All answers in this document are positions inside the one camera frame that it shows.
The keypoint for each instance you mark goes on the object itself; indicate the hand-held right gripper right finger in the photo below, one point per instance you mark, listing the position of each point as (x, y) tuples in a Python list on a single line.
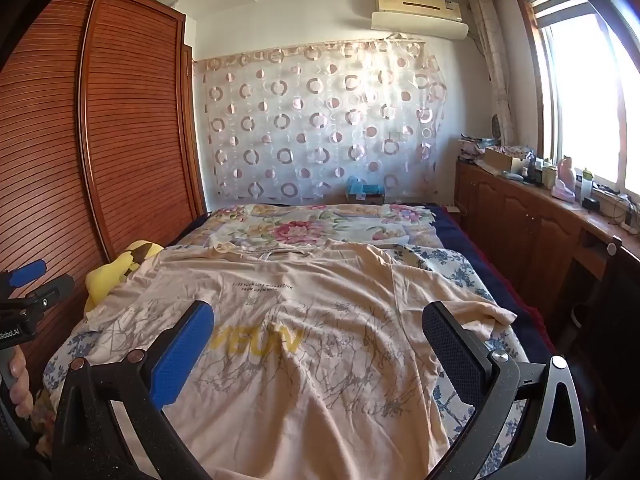
[(455, 350)]

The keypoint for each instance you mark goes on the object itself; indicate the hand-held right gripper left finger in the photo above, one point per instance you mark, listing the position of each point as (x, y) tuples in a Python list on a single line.
[(180, 355)]

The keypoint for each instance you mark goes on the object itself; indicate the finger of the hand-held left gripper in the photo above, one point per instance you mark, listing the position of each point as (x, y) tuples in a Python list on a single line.
[(47, 292), (27, 272)]

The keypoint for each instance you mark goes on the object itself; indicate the beige printed t-shirt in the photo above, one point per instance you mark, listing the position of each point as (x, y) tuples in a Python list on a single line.
[(325, 385)]

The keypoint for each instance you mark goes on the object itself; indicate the person's left hand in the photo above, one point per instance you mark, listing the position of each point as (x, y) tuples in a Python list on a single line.
[(21, 385)]

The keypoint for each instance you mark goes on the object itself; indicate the yellow plush toy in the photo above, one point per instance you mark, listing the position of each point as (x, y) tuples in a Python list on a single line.
[(107, 280)]

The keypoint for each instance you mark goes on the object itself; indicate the blue floral blanket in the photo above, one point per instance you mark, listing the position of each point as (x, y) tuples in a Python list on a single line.
[(450, 270)]

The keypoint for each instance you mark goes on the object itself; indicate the golden floral cloth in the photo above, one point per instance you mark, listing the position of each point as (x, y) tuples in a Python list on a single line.
[(42, 420)]

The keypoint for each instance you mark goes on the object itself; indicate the wooden window cabinet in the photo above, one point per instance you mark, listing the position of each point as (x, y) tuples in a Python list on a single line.
[(520, 225)]

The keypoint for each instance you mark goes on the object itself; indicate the wooden slatted wardrobe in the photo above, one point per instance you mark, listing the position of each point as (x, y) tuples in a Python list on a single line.
[(125, 135)]

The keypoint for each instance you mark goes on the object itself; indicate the dark chair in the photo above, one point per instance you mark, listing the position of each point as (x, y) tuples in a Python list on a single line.
[(620, 300)]

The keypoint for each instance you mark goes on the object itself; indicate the pink floral quilt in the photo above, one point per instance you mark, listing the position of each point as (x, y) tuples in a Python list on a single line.
[(300, 230)]

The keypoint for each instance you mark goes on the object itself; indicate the teal box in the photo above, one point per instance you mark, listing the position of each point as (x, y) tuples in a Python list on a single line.
[(365, 190)]

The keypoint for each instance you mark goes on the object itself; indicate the cardboard box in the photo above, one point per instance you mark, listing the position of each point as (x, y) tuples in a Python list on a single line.
[(500, 161)]

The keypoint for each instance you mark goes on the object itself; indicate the pink bottle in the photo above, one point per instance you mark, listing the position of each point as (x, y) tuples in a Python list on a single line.
[(565, 180)]

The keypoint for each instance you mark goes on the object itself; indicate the white bottle with green cap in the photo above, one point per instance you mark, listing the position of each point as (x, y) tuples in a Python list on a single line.
[(586, 187)]

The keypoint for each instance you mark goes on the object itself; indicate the small desk fan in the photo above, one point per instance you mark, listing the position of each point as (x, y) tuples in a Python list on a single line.
[(496, 126)]

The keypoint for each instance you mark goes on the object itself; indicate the circle-patterned sheer curtain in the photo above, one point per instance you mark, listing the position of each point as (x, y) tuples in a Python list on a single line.
[(300, 125)]

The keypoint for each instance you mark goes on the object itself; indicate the wood-framed window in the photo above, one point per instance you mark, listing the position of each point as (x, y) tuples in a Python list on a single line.
[(580, 100)]

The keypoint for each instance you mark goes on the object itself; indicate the white air conditioner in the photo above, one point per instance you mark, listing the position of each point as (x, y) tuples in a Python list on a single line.
[(420, 25), (420, 2)]

